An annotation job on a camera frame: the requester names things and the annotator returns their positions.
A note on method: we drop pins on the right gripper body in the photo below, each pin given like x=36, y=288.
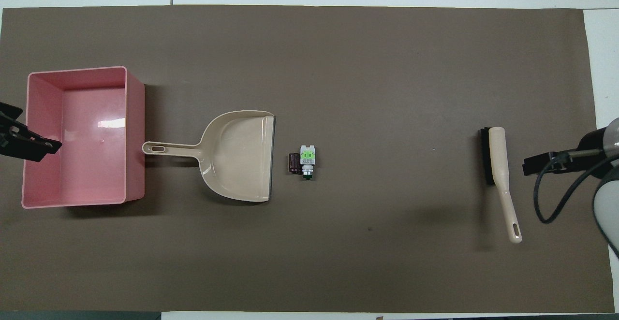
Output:
x=592, y=143

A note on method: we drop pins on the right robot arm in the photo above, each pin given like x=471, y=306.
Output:
x=607, y=199

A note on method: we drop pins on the pink plastic bin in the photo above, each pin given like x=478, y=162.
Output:
x=82, y=117

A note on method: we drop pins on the beige brush with black bristles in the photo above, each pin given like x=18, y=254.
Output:
x=498, y=155

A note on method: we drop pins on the dark cylindrical capacitor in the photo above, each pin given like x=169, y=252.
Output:
x=294, y=163

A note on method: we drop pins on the beige plastic dustpan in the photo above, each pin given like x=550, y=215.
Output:
x=237, y=155

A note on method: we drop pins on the green and white push-button switch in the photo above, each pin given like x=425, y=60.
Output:
x=308, y=158

